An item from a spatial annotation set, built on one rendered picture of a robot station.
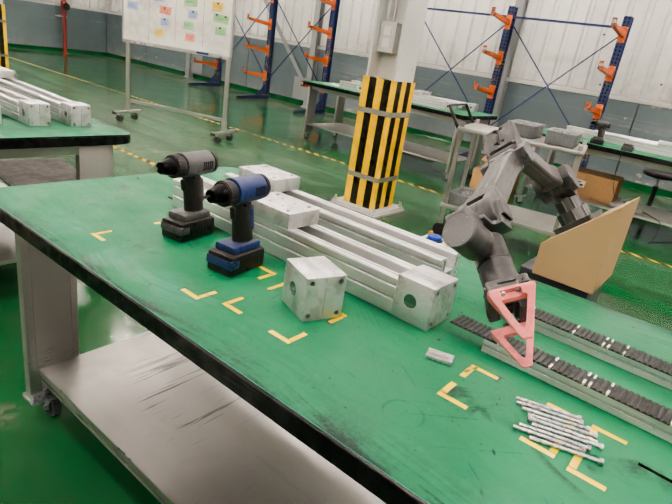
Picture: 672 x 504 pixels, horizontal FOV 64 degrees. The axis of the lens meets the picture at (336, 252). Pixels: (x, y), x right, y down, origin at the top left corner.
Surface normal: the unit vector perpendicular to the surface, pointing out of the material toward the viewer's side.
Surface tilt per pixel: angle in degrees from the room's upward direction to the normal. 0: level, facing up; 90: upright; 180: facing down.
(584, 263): 90
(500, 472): 0
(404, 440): 0
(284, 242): 90
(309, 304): 90
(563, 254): 90
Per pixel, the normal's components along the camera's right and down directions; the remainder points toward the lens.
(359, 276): -0.64, 0.19
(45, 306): 0.76, 0.33
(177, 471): 0.15, -0.92
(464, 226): -0.68, -0.38
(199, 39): -0.33, 0.29
